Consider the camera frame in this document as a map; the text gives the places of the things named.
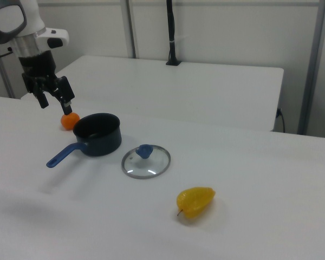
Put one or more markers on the dark blue saucepan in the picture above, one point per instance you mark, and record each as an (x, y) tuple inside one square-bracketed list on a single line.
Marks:
[(100, 138)]

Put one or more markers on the white side table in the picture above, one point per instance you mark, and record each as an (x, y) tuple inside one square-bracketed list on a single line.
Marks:
[(178, 92)]

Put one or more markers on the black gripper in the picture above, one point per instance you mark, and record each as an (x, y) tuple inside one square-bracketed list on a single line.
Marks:
[(38, 65)]

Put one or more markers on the yellow toy starfruit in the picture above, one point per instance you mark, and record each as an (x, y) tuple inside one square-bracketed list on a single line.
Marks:
[(195, 203)]

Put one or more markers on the glass lid with blue knob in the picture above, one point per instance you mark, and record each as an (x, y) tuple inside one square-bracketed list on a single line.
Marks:
[(146, 165)]

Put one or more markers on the grey metal frame post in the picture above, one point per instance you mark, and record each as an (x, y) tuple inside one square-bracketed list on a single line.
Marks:
[(312, 67), (132, 29), (4, 78)]

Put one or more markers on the black camera pole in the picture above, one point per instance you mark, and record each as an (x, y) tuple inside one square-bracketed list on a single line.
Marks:
[(172, 32)]

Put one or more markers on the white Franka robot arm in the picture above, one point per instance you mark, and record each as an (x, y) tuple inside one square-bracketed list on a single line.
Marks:
[(29, 19)]

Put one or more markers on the orange toy fruit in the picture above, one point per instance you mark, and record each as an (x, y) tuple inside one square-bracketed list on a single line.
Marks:
[(68, 121)]

